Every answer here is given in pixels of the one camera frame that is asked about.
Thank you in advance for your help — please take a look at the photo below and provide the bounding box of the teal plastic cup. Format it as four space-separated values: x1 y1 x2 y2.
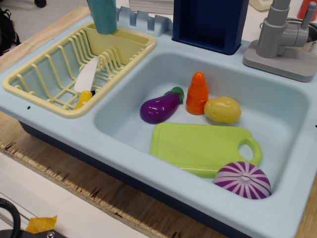
87 0 117 35

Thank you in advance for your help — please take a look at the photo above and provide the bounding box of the light blue toy sink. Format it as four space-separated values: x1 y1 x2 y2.
0 5 317 238

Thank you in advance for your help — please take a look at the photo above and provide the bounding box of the yellow dish drying rack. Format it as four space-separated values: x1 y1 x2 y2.
2 21 157 118

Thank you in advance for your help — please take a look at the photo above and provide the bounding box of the purple toy eggplant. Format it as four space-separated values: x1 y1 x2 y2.
140 87 184 124

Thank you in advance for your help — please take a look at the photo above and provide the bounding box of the orange toy carrot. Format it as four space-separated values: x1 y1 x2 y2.
186 71 209 115

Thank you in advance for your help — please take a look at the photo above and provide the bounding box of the green toy cutting board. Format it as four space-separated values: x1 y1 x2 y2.
150 123 262 179

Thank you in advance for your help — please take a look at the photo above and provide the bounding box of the yellow toy potato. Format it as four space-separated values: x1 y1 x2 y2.
204 96 242 124

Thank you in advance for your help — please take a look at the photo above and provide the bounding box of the purple striped toy onion half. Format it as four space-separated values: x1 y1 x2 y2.
213 162 271 200

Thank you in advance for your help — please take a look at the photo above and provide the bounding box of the dark blue plastic box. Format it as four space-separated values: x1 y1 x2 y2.
172 0 249 55

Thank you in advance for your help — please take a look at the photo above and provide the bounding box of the grey toy faucet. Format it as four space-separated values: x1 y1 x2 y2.
243 0 317 82

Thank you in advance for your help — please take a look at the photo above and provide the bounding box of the cream white device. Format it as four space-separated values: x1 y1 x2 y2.
249 0 273 11

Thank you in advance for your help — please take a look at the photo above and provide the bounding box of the yellow tape piece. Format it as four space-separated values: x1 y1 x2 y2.
25 215 57 234

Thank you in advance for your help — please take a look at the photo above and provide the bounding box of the black chair caster wheel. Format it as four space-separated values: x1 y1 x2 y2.
34 0 47 8

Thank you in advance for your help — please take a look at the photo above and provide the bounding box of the black backpack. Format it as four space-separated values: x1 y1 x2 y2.
0 9 21 56

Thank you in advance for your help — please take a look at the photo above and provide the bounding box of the red container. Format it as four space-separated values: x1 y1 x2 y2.
297 0 317 19

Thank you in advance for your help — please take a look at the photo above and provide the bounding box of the white toy knife yellow handle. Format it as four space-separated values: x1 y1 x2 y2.
74 57 99 110

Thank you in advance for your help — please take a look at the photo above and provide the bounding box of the black cable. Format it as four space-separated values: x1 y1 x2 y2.
0 197 21 238

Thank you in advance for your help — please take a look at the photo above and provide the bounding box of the grey metal bracket with screw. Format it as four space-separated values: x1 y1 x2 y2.
0 230 66 238

